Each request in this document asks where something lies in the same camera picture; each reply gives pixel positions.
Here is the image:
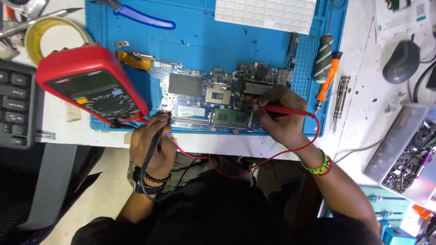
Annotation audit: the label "person's black shirt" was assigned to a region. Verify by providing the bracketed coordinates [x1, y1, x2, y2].
[70, 168, 384, 245]

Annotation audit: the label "blue laptop motherboard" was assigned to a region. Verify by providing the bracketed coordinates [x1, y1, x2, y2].
[116, 50, 294, 134]

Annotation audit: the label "grey computer mouse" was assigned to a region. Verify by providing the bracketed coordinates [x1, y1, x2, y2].
[382, 40, 420, 84]

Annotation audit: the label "blue-handled pliers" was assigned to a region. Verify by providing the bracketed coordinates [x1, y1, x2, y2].
[89, 0, 176, 30]

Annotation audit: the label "white keyboard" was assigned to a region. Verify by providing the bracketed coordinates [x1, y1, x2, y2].
[215, 0, 317, 35]

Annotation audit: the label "silver tweezers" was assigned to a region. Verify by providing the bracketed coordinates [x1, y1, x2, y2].
[0, 7, 84, 39]

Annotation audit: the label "person's left hand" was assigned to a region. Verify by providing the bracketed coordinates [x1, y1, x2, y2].
[129, 113, 178, 180]

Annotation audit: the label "blue silicone repair mat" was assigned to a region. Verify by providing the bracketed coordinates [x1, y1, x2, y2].
[84, 0, 349, 137]

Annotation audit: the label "black keyboard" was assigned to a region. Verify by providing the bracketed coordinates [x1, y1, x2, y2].
[0, 59, 41, 148]

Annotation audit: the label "silver precision screwdriver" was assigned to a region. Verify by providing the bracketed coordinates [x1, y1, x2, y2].
[332, 75, 351, 135]

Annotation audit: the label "red digital multimeter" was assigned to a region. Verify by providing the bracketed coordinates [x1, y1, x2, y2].
[35, 42, 150, 127]

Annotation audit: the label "teal parts organiser box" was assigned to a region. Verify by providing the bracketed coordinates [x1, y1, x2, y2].
[325, 185, 418, 245]

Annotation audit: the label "white printed paper sheet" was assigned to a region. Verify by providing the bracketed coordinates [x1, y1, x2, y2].
[373, 0, 431, 44]

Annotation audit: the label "black wristwatch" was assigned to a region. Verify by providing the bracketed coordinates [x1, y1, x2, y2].
[132, 166, 166, 195]

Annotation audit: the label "small black circuit board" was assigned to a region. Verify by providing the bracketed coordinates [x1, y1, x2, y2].
[287, 33, 300, 57]

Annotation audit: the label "black beaded bracelet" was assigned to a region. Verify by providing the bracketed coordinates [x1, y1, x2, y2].
[143, 172, 172, 184]

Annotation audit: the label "roll of yellow tape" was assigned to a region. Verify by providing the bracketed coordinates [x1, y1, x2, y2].
[25, 16, 94, 67]

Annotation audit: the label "orange and black screwdriver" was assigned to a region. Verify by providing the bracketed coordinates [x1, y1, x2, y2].
[314, 51, 343, 114]

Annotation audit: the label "clear tray of screws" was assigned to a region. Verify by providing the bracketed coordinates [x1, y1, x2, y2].
[363, 102, 436, 211]

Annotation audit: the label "black and grey striped screwdriver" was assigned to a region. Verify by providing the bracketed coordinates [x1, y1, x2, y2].
[313, 33, 334, 84]

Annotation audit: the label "red multimeter probe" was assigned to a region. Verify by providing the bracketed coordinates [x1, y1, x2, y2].
[260, 105, 315, 118]

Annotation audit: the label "person's right hand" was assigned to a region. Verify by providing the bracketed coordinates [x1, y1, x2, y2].
[252, 84, 310, 150]

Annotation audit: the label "multicoloured beaded bracelet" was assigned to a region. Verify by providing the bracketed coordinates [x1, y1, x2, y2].
[300, 149, 333, 177]

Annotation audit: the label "black multimeter probe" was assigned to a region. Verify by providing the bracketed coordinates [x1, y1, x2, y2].
[140, 117, 171, 172]

